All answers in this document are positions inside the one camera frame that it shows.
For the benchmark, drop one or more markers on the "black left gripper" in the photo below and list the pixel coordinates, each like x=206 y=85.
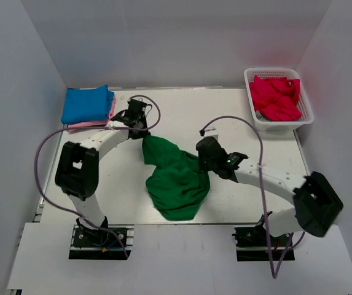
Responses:
x=141 y=135

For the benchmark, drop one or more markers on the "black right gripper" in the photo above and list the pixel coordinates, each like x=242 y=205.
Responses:
x=203 y=166

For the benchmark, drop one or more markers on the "green t shirt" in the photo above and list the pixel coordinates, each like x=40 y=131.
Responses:
x=177 y=186

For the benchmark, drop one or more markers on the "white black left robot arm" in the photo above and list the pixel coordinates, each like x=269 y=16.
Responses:
x=78 y=168

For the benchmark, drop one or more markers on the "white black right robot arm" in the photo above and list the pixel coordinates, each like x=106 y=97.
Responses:
x=315 y=204

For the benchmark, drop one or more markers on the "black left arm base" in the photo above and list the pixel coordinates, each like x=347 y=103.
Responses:
x=103 y=246

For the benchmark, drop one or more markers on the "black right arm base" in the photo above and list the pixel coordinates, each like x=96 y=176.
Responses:
x=251 y=246

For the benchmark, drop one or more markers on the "folded pink t shirt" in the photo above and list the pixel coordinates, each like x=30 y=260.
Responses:
x=95 y=123

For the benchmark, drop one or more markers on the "folded blue t shirt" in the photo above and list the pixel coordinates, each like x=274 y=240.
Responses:
x=86 y=104

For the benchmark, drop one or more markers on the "crumpled red t shirt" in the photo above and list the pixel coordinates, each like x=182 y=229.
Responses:
x=276 y=98

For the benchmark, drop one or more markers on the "white plastic basket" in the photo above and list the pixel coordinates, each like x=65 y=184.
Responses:
x=263 y=124

